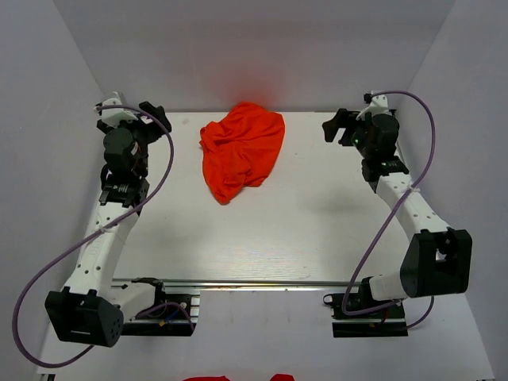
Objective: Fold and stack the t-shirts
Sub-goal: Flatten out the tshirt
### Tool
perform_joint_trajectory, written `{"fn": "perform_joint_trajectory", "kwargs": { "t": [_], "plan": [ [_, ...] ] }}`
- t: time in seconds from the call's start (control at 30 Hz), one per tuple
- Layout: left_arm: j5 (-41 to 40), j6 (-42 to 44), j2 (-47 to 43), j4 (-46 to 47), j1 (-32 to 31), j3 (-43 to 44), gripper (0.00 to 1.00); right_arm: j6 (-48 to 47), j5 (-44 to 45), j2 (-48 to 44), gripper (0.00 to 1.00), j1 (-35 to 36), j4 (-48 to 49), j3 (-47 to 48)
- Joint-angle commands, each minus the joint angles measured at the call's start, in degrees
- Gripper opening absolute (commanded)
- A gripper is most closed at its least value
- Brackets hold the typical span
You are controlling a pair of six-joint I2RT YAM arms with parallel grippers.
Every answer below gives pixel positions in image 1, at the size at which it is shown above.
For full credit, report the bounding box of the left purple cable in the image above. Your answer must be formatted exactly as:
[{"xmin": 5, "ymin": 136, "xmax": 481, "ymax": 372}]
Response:
[{"xmin": 11, "ymin": 103, "xmax": 175, "ymax": 367}]

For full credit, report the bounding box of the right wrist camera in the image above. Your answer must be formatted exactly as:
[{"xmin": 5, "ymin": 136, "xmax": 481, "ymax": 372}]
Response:
[{"xmin": 356, "ymin": 91, "xmax": 390, "ymax": 120}]

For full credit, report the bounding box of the orange t-shirt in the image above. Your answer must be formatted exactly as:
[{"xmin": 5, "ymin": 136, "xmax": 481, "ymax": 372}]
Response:
[{"xmin": 200, "ymin": 102, "xmax": 285, "ymax": 205}]

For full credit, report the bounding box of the red cloth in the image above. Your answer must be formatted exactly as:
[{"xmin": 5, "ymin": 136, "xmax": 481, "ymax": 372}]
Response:
[
  {"xmin": 183, "ymin": 375, "xmax": 229, "ymax": 381},
  {"xmin": 270, "ymin": 373, "xmax": 294, "ymax": 381}
]

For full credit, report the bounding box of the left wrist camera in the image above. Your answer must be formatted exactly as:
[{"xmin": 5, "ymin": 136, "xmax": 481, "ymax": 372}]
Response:
[{"xmin": 94, "ymin": 91, "xmax": 138, "ymax": 124}]

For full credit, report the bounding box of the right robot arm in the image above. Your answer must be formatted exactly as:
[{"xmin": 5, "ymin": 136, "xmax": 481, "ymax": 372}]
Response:
[{"xmin": 322, "ymin": 108, "xmax": 472, "ymax": 317}]

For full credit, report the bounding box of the aluminium table rail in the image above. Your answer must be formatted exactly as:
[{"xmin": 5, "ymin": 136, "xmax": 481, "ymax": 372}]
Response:
[{"xmin": 110, "ymin": 277, "xmax": 366, "ymax": 291}]

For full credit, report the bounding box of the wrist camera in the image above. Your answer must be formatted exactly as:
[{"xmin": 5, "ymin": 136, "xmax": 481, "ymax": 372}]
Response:
[
  {"xmin": 356, "ymin": 91, "xmax": 390, "ymax": 120},
  {"xmin": 94, "ymin": 91, "xmax": 138, "ymax": 124}
]

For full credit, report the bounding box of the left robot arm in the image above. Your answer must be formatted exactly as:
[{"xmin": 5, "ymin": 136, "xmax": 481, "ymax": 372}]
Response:
[{"xmin": 44, "ymin": 101, "xmax": 171, "ymax": 347}]

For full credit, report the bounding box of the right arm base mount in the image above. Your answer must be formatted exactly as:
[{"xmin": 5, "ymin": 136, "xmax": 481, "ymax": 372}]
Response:
[{"xmin": 322, "ymin": 294, "xmax": 408, "ymax": 338}]

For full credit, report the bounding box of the red cloth bottom left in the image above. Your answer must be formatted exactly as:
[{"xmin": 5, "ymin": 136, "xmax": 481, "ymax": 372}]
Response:
[{"xmin": 183, "ymin": 375, "xmax": 229, "ymax": 381}]

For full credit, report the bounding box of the red cloth bottom right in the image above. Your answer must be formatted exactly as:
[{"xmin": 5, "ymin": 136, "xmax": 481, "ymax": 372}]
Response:
[{"xmin": 270, "ymin": 373, "xmax": 294, "ymax": 381}]

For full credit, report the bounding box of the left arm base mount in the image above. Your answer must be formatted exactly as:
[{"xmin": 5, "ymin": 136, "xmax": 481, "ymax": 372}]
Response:
[{"xmin": 111, "ymin": 277, "xmax": 199, "ymax": 337}]

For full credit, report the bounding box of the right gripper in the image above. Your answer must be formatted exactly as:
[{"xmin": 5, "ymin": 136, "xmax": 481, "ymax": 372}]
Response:
[{"xmin": 323, "ymin": 109, "xmax": 375, "ymax": 159}]

